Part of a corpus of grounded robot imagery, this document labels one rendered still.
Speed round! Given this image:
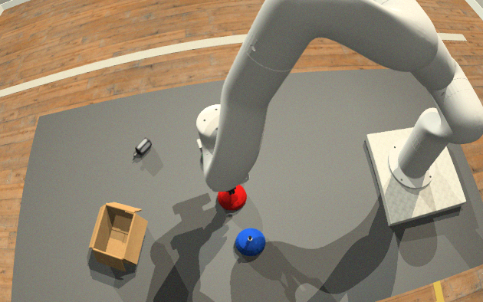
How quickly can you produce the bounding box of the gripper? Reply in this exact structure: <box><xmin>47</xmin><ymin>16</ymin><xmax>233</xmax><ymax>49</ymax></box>
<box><xmin>227</xmin><ymin>174</ymin><xmax>249</xmax><ymax>195</ymax></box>

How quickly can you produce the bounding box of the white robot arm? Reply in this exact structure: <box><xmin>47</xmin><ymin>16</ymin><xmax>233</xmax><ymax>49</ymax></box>
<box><xmin>196</xmin><ymin>0</ymin><xmax>483</xmax><ymax>192</ymax></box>

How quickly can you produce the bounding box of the red dome bell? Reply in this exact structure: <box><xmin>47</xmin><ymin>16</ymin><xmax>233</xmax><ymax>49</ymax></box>
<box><xmin>218</xmin><ymin>185</ymin><xmax>247</xmax><ymax>211</ymax></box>

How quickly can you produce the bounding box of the blue dome bell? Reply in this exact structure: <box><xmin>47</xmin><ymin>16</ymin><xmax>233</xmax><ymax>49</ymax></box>
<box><xmin>235</xmin><ymin>228</ymin><xmax>265</xmax><ymax>256</ymax></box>

